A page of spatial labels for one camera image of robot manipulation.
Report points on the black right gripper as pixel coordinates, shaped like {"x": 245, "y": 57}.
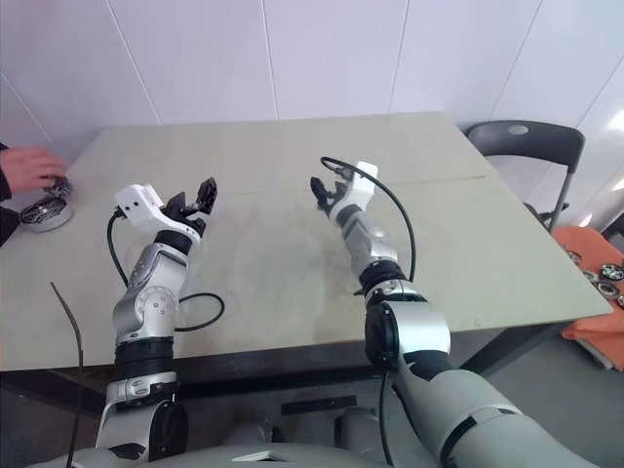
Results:
{"x": 336, "y": 202}

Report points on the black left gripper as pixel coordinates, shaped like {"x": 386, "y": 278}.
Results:
{"x": 187, "y": 222}

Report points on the spoked metal rotor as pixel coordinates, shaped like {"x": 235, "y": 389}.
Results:
{"x": 58, "y": 187}

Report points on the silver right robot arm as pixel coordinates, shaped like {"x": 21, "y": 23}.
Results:
{"x": 419, "y": 331}

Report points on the person's dark sleeved forearm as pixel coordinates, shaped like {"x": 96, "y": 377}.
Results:
{"x": 4, "y": 175}

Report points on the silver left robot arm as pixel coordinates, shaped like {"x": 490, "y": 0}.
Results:
{"x": 146, "y": 302}

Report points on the small round motor part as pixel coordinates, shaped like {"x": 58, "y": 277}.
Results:
{"x": 612, "y": 272}
{"x": 592, "y": 277}
{"x": 573, "y": 255}

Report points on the person's bare hand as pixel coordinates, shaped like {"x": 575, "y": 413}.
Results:
{"x": 29, "y": 168}

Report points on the black folding chair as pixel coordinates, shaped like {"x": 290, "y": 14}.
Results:
{"x": 531, "y": 141}

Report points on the grey robot torso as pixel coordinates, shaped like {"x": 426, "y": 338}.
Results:
{"x": 312, "y": 439}

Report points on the orange cloth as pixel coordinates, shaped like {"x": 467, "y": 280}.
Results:
{"x": 580, "y": 244}

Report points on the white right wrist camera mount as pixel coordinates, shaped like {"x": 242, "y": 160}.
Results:
{"x": 363, "y": 187}

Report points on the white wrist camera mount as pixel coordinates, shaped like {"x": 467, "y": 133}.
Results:
{"x": 139, "y": 202}
{"x": 363, "y": 187}

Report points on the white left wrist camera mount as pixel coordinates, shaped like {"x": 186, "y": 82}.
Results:
{"x": 139, "y": 202}

